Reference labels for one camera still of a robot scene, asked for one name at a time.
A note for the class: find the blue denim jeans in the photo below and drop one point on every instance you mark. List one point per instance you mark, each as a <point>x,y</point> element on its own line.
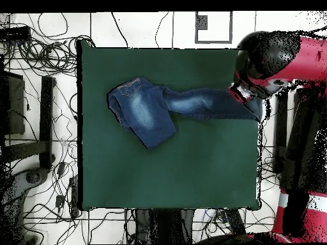
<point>143,109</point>

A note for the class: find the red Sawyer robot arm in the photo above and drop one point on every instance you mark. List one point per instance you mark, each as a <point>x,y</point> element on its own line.
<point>311,61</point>

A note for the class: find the black stand base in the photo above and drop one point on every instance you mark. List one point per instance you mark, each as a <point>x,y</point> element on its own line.
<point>46,122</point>
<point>281,127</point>

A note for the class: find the dark green table cloth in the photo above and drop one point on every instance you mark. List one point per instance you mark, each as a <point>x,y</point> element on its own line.
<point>204,166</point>

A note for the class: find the black power strip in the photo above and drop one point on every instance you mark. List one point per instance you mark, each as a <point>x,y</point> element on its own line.
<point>74,196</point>
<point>236,222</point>
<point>15,33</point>

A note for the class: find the black power adapter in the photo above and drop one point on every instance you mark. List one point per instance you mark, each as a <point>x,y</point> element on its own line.
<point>61,168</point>
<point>60,201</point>

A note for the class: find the grey wheeled chair base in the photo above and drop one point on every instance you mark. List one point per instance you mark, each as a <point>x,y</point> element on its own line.
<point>33,177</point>

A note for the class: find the black box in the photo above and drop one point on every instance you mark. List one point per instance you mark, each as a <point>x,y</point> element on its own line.
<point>15,107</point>

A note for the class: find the grey square floor frame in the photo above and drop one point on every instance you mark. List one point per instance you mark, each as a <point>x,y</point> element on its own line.
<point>201,23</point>

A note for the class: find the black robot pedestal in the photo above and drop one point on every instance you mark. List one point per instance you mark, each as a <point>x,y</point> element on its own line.
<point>166,227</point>

